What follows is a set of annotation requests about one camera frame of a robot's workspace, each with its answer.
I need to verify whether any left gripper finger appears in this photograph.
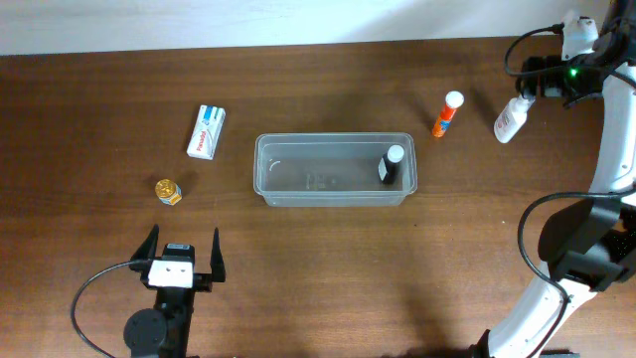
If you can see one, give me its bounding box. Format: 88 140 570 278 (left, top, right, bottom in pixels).
130 224 159 271
210 228 227 282

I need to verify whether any white spray bottle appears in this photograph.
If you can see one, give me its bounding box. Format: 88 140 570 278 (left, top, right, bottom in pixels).
494 94 536 143

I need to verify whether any dark bottle white cap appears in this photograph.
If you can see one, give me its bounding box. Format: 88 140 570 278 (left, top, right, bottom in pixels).
378 144 405 185

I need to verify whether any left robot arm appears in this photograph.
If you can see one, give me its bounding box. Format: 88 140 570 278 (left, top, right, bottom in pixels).
123 226 226 358

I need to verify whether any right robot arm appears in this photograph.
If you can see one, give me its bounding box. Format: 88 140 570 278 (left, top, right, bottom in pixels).
467 0 635 357

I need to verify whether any clear plastic container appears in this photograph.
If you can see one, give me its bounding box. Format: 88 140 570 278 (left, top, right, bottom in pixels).
253 132 417 207

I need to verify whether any small gold-lidded balm jar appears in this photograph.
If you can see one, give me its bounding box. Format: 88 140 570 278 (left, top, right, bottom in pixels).
154 179 183 206

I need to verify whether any orange tube white cap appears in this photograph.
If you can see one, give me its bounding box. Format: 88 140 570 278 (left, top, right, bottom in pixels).
431 90 464 137

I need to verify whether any white Panadol box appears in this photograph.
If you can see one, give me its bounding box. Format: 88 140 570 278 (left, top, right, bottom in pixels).
186 104 226 160

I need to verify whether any left black cable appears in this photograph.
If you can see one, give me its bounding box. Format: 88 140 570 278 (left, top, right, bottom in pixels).
70 259 150 358

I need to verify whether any black cable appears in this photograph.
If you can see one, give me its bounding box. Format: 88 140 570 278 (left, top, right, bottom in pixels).
70 259 150 358
503 23 636 358

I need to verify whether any right black cable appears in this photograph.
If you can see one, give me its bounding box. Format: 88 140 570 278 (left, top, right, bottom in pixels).
503 23 636 358

